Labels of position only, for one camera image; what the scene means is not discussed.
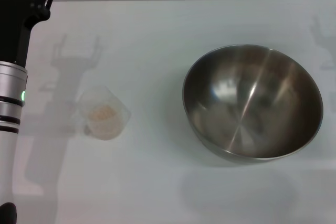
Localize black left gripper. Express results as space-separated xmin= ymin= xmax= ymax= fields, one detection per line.
xmin=0 ymin=0 xmax=58 ymax=65

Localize clear plastic measuring cup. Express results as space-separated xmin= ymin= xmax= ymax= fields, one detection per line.
xmin=75 ymin=84 xmax=132 ymax=141

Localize stainless steel bowl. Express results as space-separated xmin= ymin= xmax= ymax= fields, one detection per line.
xmin=182 ymin=44 xmax=324 ymax=164

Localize white rice grains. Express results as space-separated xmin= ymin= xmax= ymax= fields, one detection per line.
xmin=86 ymin=104 xmax=122 ymax=140

